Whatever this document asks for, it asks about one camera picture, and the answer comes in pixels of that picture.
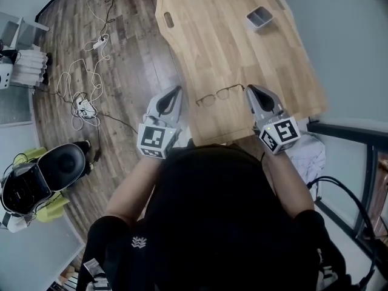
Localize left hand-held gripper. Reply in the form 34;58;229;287
137;85;184;161

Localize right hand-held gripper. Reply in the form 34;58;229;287
244;84;302;156

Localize thin-framed eyeglasses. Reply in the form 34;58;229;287
195;83;246;107

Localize person's right forearm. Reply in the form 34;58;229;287
263;149;315;221

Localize person's left forearm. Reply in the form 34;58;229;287
105;152;164;224

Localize white crumpled cloth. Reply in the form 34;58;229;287
284;131;327;185

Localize white power strip with plugs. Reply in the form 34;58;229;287
75;98;98;118

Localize white divided container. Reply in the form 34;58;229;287
244;5;275;33

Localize slim white power strip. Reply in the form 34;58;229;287
92;36;109;50

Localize person's black clothing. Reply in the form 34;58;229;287
76;143;353;291

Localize black office chair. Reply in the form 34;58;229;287
0;142;88;217

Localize stack of white boards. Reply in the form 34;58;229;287
11;48;50;87

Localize yellow-green stool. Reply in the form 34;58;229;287
20;146;72;224

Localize white side table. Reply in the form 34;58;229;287
0;10;52;52

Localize white perforated box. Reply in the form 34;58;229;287
0;61;15;91

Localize thin black floor cable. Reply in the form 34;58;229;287
32;89;139;135

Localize black window frame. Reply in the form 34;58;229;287
307;119;388;273

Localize white power strip with cables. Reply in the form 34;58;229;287
56;0;110;132

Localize black power cable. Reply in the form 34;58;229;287
102;0;116;39

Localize thick black cable bundle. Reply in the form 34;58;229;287
307;175;379;291

